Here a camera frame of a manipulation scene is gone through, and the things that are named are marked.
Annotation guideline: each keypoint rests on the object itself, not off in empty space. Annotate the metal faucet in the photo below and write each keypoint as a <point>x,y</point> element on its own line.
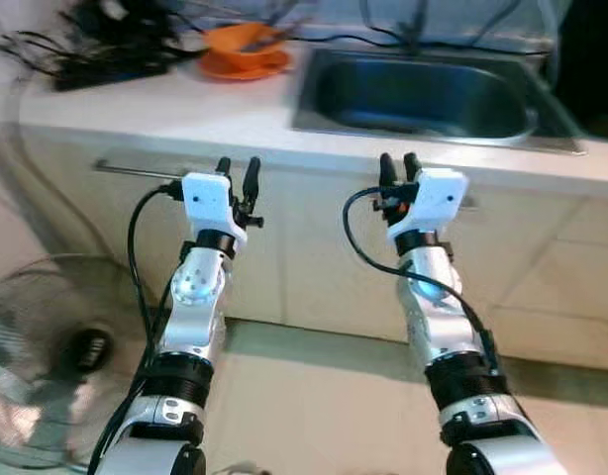
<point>416,30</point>

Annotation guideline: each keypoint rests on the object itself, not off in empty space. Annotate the black charger with white label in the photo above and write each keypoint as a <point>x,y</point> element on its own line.
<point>121,25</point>

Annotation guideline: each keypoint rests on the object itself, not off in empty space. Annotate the white kitchen cabinet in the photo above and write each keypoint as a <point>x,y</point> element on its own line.
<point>314,267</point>

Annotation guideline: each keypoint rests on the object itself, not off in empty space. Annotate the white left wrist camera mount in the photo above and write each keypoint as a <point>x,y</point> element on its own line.
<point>207,198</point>

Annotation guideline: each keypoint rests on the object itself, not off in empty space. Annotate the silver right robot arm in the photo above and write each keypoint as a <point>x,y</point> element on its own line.
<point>435,307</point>

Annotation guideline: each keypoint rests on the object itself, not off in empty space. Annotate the stainless steel sink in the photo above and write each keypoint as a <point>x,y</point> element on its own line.
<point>423,99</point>

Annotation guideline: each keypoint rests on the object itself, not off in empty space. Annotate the black appliance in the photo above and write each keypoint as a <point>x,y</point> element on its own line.
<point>591,69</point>

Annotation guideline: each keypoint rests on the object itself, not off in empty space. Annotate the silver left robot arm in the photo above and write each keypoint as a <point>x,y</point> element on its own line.
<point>190,297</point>

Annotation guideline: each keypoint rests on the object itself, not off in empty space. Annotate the orange plate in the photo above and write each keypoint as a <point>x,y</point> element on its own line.
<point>247,71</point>

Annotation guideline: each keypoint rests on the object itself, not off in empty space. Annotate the orange bowl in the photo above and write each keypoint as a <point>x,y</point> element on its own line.
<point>240,42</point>

